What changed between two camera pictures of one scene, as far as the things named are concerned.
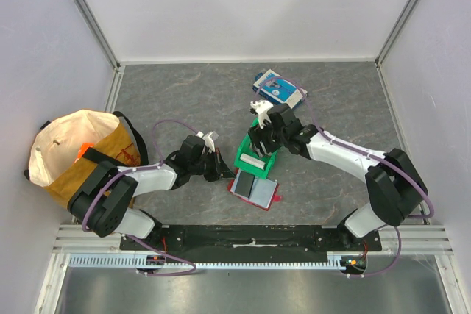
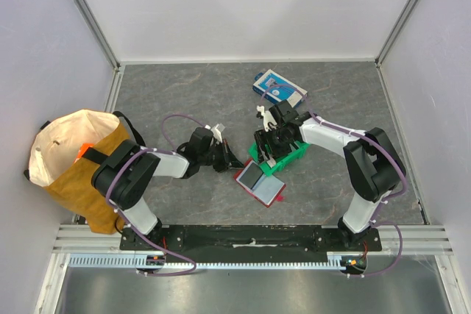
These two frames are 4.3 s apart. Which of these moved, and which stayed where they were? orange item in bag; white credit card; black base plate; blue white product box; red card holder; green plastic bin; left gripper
Moved: red card holder; left gripper; green plastic bin; white credit card
Stayed: black base plate; orange item in bag; blue white product box
